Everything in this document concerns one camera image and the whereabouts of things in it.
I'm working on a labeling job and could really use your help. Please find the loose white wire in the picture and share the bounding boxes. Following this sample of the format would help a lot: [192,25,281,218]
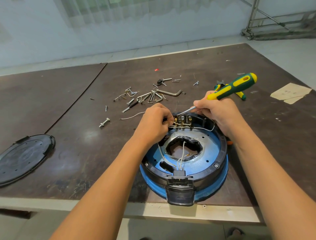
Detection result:
[119,111,146,121]

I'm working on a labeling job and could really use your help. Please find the silver hex key set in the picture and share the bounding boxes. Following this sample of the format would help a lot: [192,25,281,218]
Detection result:
[136,90,164,104]

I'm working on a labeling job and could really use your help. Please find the black round bottom cover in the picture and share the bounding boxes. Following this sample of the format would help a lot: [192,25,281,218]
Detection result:
[0,134,56,187]

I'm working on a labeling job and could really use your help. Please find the blue rice cooker base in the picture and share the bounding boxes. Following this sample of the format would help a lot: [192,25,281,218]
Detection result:
[139,112,229,207]

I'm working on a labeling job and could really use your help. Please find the person's left forearm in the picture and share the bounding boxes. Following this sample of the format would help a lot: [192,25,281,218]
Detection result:
[49,137,159,240]

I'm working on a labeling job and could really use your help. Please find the person's right hand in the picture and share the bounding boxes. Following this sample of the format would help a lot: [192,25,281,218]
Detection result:
[193,90,248,139]

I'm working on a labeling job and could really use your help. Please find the green yellow handled pliers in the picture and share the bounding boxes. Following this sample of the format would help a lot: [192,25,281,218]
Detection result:
[214,80,247,101]

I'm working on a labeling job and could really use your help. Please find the person's right forearm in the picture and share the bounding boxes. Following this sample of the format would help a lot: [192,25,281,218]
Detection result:
[228,121,316,240]

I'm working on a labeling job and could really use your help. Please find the green yellow handled screwdriver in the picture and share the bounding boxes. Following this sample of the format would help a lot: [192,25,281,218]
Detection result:
[176,73,258,117]

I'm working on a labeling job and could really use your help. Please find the metal rack frame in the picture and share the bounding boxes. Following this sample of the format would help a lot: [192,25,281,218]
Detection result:
[240,0,316,41]

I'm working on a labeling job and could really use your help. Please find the large silver hex key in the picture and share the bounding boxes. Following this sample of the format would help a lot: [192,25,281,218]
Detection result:
[157,89,183,97]

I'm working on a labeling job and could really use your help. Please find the small black handled screwdriver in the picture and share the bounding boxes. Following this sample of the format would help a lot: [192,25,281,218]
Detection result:
[121,98,143,113]

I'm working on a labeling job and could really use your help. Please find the person's left hand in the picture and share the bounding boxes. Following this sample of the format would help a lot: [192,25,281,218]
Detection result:
[132,103,176,149]

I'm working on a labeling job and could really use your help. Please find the torn beige paper piece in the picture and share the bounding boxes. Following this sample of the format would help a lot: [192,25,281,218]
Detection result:
[270,83,313,105]

